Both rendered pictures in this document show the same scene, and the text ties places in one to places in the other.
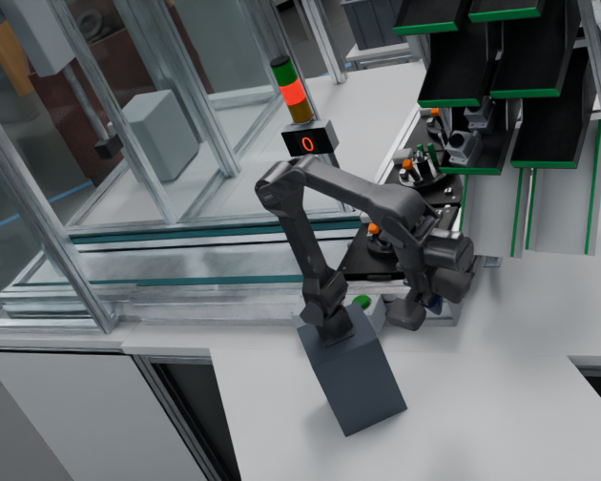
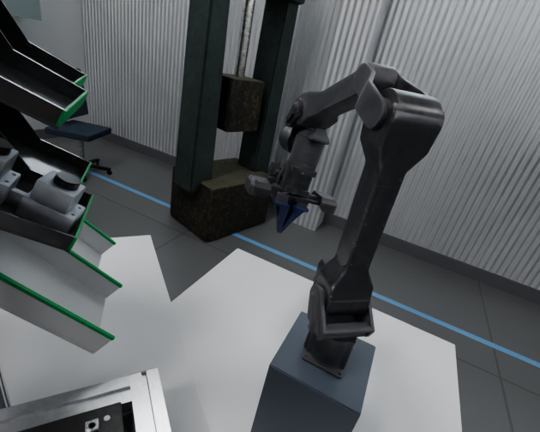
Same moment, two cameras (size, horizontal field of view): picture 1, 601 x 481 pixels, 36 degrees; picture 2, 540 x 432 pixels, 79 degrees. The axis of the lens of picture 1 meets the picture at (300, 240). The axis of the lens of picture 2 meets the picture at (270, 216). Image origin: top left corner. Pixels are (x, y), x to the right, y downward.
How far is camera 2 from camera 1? 2.01 m
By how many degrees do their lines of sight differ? 119
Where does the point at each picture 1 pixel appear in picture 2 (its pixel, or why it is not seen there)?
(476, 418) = (255, 327)
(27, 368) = not seen: outside the picture
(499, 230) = (75, 303)
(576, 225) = (76, 249)
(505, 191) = (28, 274)
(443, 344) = (187, 401)
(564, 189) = not seen: hidden behind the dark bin
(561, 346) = (163, 307)
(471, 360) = (199, 362)
